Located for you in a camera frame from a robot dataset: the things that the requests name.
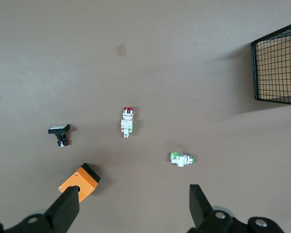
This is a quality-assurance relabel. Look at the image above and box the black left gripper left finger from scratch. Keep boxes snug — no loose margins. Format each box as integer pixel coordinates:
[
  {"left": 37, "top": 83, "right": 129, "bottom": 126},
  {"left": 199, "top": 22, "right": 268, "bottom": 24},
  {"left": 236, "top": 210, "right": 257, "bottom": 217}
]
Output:
[{"left": 4, "top": 185, "right": 81, "bottom": 233}]

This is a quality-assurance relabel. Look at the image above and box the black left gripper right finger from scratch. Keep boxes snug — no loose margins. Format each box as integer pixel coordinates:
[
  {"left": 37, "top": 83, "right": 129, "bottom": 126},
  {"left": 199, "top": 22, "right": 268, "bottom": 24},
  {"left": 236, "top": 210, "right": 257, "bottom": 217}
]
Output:
[{"left": 187, "top": 184, "right": 286, "bottom": 233}]

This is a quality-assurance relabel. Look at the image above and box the red round push button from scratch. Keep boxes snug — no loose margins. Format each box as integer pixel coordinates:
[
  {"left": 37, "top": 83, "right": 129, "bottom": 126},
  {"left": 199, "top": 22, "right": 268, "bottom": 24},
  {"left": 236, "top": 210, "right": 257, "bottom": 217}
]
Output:
[{"left": 120, "top": 106, "right": 135, "bottom": 139}]

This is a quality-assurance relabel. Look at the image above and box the green round push button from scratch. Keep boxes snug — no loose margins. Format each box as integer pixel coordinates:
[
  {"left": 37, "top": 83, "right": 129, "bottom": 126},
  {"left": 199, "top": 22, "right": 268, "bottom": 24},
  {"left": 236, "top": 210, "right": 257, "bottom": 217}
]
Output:
[{"left": 170, "top": 151, "right": 195, "bottom": 168}]

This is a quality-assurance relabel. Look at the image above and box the black square white-top push button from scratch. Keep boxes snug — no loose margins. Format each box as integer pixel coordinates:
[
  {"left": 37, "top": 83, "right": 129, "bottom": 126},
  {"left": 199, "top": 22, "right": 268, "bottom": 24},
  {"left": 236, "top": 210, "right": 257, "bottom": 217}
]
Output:
[{"left": 48, "top": 124, "right": 71, "bottom": 148}]

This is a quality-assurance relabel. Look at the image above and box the brown tape patch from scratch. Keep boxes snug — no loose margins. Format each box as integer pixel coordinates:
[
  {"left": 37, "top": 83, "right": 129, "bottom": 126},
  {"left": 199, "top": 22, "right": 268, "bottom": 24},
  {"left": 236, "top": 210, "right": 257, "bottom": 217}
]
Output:
[{"left": 115, "top": 44, "right": 127, "bottom": 57}]

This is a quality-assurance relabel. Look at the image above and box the orange button enclosure box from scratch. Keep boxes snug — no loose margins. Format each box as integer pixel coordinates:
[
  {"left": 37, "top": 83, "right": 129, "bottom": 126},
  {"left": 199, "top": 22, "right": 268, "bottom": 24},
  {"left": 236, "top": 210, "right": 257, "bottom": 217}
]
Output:
[{"left": 58, "top": 163, "right": 101, "bottom": 203}]

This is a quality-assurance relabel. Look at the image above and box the black wire basket wooden base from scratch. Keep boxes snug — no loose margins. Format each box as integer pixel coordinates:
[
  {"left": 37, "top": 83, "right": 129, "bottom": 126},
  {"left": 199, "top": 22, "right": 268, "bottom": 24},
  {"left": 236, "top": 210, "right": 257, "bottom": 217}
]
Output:
[{"left": 251, "top": 19, "right": 291, "bottom": 106}]

